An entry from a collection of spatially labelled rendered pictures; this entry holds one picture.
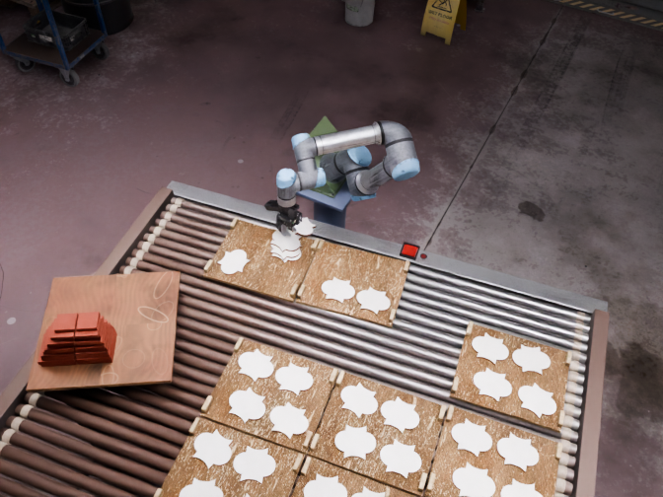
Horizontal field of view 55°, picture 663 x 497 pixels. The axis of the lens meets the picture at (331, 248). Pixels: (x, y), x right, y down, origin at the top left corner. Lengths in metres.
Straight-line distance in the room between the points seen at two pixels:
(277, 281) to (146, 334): 0.59
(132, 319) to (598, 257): 2.97
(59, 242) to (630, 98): 4.49
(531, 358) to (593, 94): 3.52
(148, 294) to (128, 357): 0.29
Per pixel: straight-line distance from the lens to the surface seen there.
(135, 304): 2.60
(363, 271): 2.75
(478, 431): 2.42
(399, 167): 2.58
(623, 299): 4.26
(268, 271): 2.75
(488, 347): 2.61
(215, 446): 2.35
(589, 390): 2.63
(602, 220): 4.67
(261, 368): 2.47
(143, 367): 2.44
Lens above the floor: 3.08
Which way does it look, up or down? 49 degrees down
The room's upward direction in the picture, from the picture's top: 2 degrees clockwise
